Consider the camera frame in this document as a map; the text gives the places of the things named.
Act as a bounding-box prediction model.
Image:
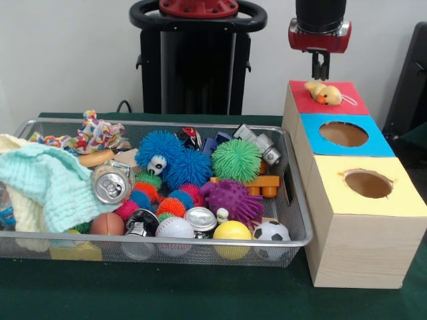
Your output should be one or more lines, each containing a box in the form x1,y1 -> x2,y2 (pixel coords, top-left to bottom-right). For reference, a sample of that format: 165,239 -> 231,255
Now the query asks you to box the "wooden box with three holes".
281,79 -> 427,289

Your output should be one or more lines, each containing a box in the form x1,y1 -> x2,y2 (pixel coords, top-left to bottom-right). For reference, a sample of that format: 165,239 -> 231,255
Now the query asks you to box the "black upright panel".
382,21 -> 427,141

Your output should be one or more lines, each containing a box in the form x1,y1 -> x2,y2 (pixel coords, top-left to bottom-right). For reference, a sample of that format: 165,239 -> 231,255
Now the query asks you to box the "green spiky rubber ball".
211,139 -> 263,184

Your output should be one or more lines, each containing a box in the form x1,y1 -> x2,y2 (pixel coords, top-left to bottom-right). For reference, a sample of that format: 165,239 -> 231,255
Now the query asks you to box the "multicoloured printed cloth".
29,110 -> 126,156

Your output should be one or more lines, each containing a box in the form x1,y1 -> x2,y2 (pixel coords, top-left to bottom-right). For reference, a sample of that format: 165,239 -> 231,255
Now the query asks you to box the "mint green muslin cloth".
0,143 -> 121,233

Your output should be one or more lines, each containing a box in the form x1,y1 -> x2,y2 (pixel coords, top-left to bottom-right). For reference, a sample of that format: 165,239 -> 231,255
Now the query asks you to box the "dark green table cloth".
0,112 -> 427,320
398,121 -> 427,143

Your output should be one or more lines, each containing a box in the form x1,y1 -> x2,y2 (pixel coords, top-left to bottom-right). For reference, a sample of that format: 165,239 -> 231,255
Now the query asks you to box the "blue spiky rubber ball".
135,129 -> 186,176

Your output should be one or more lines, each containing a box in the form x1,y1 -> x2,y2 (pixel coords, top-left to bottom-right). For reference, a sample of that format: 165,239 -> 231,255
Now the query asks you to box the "yellow tennis ball toy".
212,220 -> 253,241

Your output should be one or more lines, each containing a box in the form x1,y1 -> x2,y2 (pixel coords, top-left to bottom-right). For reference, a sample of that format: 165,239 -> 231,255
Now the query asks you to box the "yellow duck plush toy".
304,81 -> 358,107

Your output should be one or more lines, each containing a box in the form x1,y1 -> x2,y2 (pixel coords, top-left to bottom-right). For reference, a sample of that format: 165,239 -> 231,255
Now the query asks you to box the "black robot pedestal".
129,0 -> 268,116

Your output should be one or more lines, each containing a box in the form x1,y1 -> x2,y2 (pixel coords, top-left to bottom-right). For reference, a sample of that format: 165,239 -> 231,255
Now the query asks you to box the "silver drink can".
92,159 -> 136,205

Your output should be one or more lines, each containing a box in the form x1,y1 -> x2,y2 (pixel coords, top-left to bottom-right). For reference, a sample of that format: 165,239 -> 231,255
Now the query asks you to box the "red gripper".
288,20 -> 352,81

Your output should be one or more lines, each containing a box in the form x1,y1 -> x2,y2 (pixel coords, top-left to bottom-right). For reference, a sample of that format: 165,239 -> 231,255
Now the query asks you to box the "silver mesh bin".
0,117 -> 314,268

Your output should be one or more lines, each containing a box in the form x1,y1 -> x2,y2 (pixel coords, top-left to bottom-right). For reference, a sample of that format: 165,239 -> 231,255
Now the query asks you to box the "small soccer ball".
252,221 -> 292,242

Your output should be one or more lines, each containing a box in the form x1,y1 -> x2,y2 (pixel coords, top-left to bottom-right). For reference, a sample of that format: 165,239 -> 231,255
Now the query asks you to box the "purple spiky rubber ball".
199,179 -> 265,229

